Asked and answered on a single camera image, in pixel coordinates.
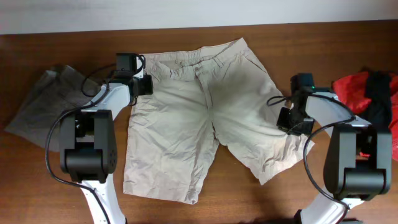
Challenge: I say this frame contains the beige cargo shorts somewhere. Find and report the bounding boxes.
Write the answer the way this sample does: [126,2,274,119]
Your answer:
[123,39,313,204]

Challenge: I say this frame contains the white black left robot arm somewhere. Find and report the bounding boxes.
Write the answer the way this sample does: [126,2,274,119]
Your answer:
[58,73,153,223]

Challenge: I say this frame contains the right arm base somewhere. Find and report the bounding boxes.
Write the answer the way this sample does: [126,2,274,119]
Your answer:
[293,210,364,224]

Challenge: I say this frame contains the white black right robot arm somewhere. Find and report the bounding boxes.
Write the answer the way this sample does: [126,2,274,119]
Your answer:
[281,86,392,223]

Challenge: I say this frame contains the red garment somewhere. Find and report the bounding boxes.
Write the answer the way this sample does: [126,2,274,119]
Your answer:
[332,71,397,161]

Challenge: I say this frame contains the folded grey shorts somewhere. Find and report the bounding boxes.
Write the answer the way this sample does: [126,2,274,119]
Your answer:
[5,65,100,147]

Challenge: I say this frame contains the black garment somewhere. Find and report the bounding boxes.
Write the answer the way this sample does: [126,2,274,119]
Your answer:
[359,71,392,128]

